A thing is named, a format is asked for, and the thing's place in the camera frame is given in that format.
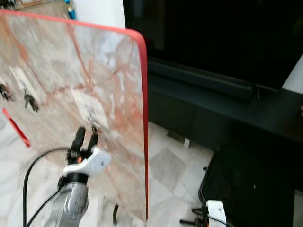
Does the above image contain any white adhesive hook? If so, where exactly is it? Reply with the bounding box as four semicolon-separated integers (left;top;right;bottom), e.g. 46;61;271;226
9;65;37;102
71;89;110;131

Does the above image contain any marble folding table red rim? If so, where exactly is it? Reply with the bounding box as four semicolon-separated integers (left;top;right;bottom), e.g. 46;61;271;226
0;9;150;224

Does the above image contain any dark single key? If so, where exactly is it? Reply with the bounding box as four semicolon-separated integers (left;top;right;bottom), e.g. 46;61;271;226
24;92;39;113

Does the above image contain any dark key bunch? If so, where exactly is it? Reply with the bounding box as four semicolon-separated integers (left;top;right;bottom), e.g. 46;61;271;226
0;83;13;102

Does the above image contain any black tv console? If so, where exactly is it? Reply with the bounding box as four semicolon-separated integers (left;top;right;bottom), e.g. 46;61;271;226
146;71;303;159

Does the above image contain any black soundbar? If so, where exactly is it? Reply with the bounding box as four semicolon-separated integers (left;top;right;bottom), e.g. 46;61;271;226
148;61;260;101

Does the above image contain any blue gold trophy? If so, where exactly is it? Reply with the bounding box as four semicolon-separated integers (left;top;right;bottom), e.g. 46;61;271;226
65;0;78;21

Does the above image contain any black television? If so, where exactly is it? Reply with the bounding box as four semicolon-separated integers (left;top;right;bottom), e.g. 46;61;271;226
122;0;303;91

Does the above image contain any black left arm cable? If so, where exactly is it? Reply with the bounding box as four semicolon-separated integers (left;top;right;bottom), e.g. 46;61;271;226
22;147;71;227

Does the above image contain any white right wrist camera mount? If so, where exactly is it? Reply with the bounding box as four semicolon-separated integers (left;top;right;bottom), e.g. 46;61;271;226
206;200;227;227

